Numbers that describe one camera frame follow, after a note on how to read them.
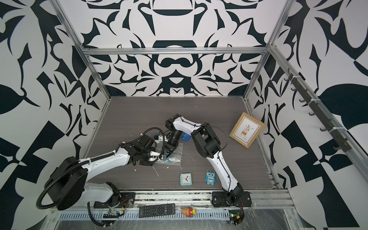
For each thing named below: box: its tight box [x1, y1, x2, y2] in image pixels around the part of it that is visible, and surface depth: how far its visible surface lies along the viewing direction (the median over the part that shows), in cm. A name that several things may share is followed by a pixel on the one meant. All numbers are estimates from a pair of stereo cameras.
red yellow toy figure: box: [181, 207, 197, 218], surface depth 70 cm
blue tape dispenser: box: [181, 132, 192, 142], surface depth 96 cm
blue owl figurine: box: [205, 170, 217, 186], surface depth 82 cm
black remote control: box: [138, 203, 176, 219], surface depth 71 cm
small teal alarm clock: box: [179, 172, 193, 186], surface depth 81 cm
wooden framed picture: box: [229, 111, 266, 149], surface depth 93 cm
